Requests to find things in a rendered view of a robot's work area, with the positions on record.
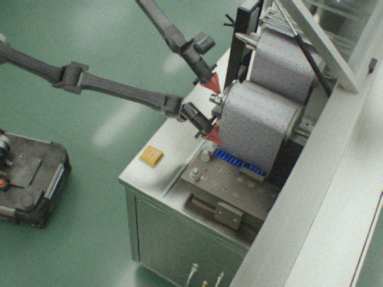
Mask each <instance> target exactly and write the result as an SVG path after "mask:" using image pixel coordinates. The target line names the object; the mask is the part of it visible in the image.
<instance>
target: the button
mask: <svg viewBox="0 0 383 287"><path fill-rule="evenodd" d="M162 155H163V152H162V151H160V150H158V149H156V148H154V147H152V146H149V147H147V149H145V151H143V153H142V154H141V155H140V159H141V160H143V161H146V162H147V163H149V164H151V165H153V166H155V165H156V164H157V162H158V161H159V159H160V158H161V156H162Z"/></svg>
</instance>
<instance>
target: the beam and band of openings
mask: <svg viewBox="0 0 383 287"><path fill-rule="evenodd" d="M382 58H383V38H382V42H381V43H380V46H379V48H378V51H377V53H376V55H375V57H374V58H372V59H371V61H370V63H369V72H368V74H367V76H366V79H365V82H364V83H363V85H362V87H361V88H362V89H361V91H360V93H358V94H353V93H351V92H349V91H347V90H344V89H343V87H342V85H341V83H340V82H339V80H338V81H337V83H336V85H335V88H334V89H333V91H332V93H331V95H330V98H329V99H328V101H327V103H326V106H325V107H324V108H323V112H322V113H321V115H320V116H319V119H318V121H317V124H316V126H315V128H314V129H313V131H312V133H311V135H310V137H309V138H308V141H307V143H306V145H305V146H304V148H303V150H302V152H301V154H300V156H299V158H298V161H297V163H296V164H295V167H294V168H293V169H292V171H291V173H290V175H289V177H288V179H287V181H286V183H285V185H284V187H283V188H282V191H281V192H280V195H279V196H278V199H277V200H276V202H275V204H274V206H273V208H272V210H271V211H270V212H269V214H268V216H267V219H266V220H265V222H264V224H263V226H262V228H261V229H260V231H259V233H258V234H257V236H256V238H255V240H254V242H253V244H252V245H251V247H250V250H249V252H248V254H247V255H246V257H245V259H244V261H243V262H242V264H241V266H240V267H239V270H238V272H237V273H236V275H235V276H234V278H233V280H232V282H231V283H230V285H229V287H283V286H284V285H285V282H286V280H287V278H288V276H289V274H290V272H291V270H292V268H293V265H294V264H295V261H296V259H297V258H298V255H299V253H300V250H301V248H302V247H303V244H304V242H305V240H306V237H307V236H308V233H309V232H310V230H311V227H312V225H313V222H314V220H315V217H316V215H317V212H318V210H319V208H320V206H321V204H322V202H323V199H324V198H325V195H326V193H327V192H328V189H329V187H330V183H331V181H332V178H333V176H334V174H335V172H336V170H337V167H338V166H339V163H340V160H341V157H342V156H343V153H344V151H345V149H346V147H347V143H348V141H349V139H350V137H351V134H352V132H353V131H354V127H355V125H356V122H357V120H358V118H359V115H360V112H361V110H362V108H363V106H364V102H365V100H366V98H367V96H368V93H369V90H370V88H371V86H372V84H373V80H374V78H375V76H376V74H377V71H378V68H379V67H380V62H381V61H382Z"/></svg>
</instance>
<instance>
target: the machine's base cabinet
mask: <svg viewBox="0 0 383 287"><path fill-rule="evenodd" d="M124 190H125V197H126V205H127V219H128V221H129V234H130V242H131V255H132V260H133V261H135V262H136V263H138V264H140V265H142V266H144V267H145V268H147V269H148V270H150V271H152V272H153V273H155V274H156V275H158V276H159V277H162V278H164V279H165V280H167V281H168V282H170V283H171V284H173V285H175V286H178V287H184V285H185V282H186V281H187V278H188V277H189V274H190V273H191V269H192V267H194V268H195V269H196V270H197V271H196V272H195V273H194V275H193V277H192V279H191V281H190V283H189V286H188V287H202V286H203V282H204V281H206V282H208V284H207V286H205V287H215V285H216V284H217V281H218V280H217V278H218V277H222V278H223V280H222V282H220V283H219V285H218V286H217V287H229V285H230V283H231V282H232V280H233V278H234V276H235V275H236V273H237V272H238V270H239V267H240V266H241V264H242V262H243V261H244V259H245V257H246V255H247V253H246V252H244V251H242V250H240V249H238V248H236V247H234V246H232V245H231V244H229V243H227V242H226V241H223V240H222V239H220V238H218V237H216V236H214V235H212V234H210V233H209V232H207V231H205V230H203V229H202V228H199V227H197V226H195V225H194V224H192V223H190V222H188V221H187V220H185V219H183V218H181V217H180V216H178V215H175V214H174V213H172V212H170V211H169V210H167V209H165V208H163V207H161V206H159V205H158V204H156V203H154V202H152V201H150V200H148V199H146V198H145V197H143V196H141V195H140V194H139V193H136V192H135V191H133V190H131V189H130V188H128V187H126V186H124Z"/></svg>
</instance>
